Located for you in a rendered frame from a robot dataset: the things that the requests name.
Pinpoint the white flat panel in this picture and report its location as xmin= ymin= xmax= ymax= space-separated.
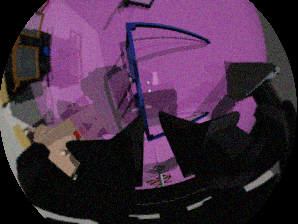
xmin=3 ymin=84 xmax=48 ymax=132

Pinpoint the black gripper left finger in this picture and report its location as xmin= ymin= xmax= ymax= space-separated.
xmin=65 ymin=115 xmax=145 ymax=186

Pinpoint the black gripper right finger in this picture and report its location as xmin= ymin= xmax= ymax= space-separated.
xmin=158 ymin=112 xmax=241 ymax=179

